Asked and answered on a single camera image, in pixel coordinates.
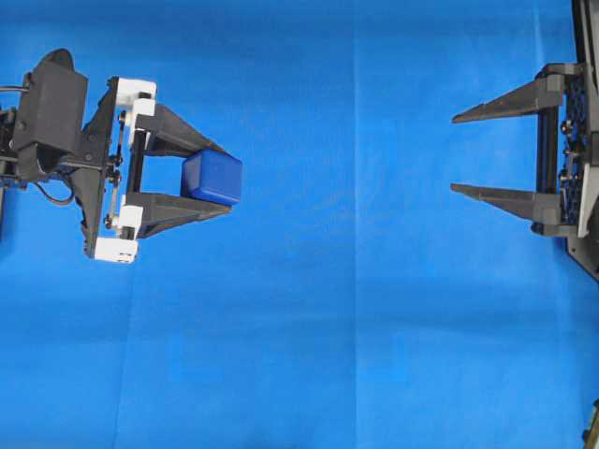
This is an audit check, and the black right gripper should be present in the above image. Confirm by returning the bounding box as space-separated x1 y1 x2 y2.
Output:
450 64 598 239

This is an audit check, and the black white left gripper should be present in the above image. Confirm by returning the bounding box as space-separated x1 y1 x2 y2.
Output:
69 77 231 262

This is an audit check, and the blue block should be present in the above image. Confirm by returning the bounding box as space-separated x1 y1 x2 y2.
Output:
181 149 242 206

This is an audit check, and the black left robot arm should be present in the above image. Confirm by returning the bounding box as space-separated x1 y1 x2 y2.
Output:
1 62 242 263

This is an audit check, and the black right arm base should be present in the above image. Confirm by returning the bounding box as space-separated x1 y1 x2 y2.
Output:
566 1 598 279

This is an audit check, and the dark object bottom right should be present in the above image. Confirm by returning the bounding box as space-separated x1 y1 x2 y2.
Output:
581 398 599 449

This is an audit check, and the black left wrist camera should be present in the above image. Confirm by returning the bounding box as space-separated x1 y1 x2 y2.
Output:
12 49 88 181

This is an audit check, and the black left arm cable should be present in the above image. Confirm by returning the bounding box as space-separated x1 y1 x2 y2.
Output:
0 83 85 207

